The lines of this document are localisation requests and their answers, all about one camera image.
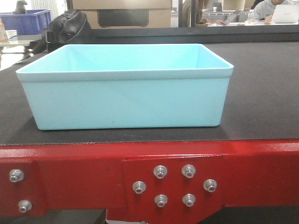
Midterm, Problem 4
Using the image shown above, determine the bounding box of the light blue plastic bin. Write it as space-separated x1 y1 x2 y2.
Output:
16 44 234 130

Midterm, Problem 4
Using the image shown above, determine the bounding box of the black conveyor belt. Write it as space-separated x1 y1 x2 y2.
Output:
0 25 299 146

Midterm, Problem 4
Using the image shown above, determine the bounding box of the silver bolt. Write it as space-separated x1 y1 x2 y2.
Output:
154 194 168 208
18 200 32 213
153 165 168 179
203 179 217 193
132 181 147 194
182 194 196 207
181 164 196 179
9 169 25 182

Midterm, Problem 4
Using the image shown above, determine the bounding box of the cardboard box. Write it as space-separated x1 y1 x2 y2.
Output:
71 0 172 29

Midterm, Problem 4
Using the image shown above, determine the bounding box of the black fabric bag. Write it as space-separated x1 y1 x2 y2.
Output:
32 9 92 55

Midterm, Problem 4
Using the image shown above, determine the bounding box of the blue crate on table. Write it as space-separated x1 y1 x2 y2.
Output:
0 9 51 35

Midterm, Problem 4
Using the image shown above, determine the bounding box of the seated person light shirt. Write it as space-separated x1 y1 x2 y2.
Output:
251 0 295 21

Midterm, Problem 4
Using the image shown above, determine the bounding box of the white paper cup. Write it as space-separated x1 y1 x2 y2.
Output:
6 30 18 42

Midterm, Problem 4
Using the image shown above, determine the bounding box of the dark bird figurine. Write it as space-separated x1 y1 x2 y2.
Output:
12 0 28 14

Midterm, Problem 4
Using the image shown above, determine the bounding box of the white laptop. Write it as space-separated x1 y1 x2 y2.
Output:
271 5 299 23

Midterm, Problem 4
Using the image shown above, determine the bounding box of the red conveyor frame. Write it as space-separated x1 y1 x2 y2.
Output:
0 140 299 224

